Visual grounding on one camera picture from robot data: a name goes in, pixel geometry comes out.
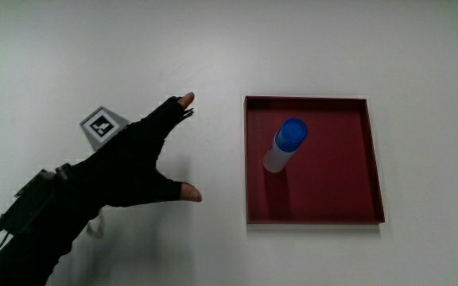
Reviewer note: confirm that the person's left hand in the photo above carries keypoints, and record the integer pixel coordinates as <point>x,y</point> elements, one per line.
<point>133,159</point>

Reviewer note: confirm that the blue-capped white glue stick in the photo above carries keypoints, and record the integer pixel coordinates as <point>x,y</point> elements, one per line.
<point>284,145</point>

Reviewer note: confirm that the dark red square plate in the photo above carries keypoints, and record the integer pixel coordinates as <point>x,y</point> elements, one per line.
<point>332,186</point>

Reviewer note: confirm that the black wrist sensor box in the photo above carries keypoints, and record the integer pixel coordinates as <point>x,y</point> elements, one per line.
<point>26,204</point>

